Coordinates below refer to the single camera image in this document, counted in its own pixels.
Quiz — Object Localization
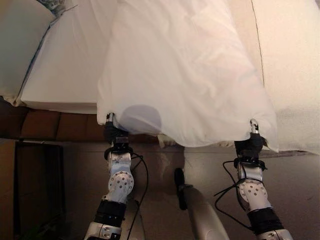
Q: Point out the white mattress with blue piping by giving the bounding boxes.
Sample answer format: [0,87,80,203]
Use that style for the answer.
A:
[19,0,118,115]

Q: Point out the beige bed sheet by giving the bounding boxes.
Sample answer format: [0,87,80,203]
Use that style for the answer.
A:
[226,0,320,154]

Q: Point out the white pillow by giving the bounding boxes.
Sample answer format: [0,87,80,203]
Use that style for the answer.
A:
[0,0,57,107]

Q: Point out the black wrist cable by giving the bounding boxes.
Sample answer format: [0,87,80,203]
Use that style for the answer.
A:
[124,152,150,240]
[213,159,254,232]

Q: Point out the patterned blue-white cloth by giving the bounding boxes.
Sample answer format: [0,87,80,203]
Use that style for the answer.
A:
[39,0,77,16]

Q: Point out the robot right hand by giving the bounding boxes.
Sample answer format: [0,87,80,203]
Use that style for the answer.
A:
[233,118,270,158]

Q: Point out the brown wooden bed frame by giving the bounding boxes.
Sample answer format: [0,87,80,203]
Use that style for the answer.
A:
[0,98,161,145]

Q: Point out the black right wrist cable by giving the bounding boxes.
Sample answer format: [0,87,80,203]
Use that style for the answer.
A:
[213,159,254,232]

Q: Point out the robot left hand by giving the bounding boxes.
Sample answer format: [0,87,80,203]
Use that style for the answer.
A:
[103,112,131,145]

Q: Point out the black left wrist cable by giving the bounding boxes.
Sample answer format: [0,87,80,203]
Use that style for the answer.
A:
[124,152,150,240]

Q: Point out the dark bedside cabinet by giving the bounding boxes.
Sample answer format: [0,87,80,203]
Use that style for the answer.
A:
[12,139,66,240]

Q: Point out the white duvet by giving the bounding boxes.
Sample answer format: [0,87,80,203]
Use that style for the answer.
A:
[95,0,280,154]

